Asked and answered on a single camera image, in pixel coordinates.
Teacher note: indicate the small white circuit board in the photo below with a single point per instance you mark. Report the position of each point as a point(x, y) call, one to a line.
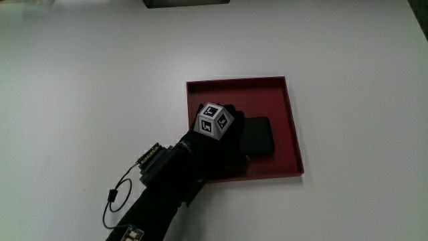
point(132, 234)

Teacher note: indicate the red square plate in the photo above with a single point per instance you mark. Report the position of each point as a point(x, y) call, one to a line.
point(240, 95)

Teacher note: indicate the black wrist sensor module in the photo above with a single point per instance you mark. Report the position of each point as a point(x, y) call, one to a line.
point(154, 160)

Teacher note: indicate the black battery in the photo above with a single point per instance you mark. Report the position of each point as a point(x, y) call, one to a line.
point(259, 137)

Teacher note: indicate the person's left hand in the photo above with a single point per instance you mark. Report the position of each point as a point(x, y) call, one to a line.
point(220, 150)

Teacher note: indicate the dark grey box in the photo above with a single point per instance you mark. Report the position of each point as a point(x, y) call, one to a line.
point(185, 3)

